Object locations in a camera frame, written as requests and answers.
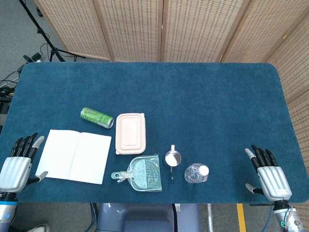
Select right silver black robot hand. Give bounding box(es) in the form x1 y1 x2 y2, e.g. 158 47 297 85
244 145 293 201

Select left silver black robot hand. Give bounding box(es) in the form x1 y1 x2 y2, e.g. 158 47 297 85
0 132 48 193

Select yellow cover notebook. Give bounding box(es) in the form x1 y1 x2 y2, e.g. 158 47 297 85
35 129 112 185

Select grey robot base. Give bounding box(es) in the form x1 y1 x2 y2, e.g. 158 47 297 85
96 203 201 232

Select white shoe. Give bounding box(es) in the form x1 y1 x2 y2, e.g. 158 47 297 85
28 224 51 232

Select metal table leg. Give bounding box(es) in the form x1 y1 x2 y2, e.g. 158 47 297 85
207 203 214 232

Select clear plastic water bottle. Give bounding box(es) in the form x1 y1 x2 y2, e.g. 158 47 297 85
184 162 210 184

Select green drink can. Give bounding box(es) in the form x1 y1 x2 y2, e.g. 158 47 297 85
80 107 114 129

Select stainless steel cup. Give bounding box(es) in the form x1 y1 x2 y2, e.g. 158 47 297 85
164 144 182 184

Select black power adapter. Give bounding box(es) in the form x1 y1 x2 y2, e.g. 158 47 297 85
23 52 42 63

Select blue table mat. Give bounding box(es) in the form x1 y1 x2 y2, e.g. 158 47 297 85
0 61 307 203

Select beige lidded lunch box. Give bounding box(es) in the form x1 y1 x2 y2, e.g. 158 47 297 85
115 112 147 155

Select black tripod stand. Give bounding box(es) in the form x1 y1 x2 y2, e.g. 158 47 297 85
18 0 86 62

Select green dustpan brush set wrapped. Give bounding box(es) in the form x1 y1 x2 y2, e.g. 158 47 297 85
111 154 163 193

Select black floor cables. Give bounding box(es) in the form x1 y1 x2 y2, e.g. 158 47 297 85
0 64 25 97

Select blue cable bundle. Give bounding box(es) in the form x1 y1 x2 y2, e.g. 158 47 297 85
90 203 100 232

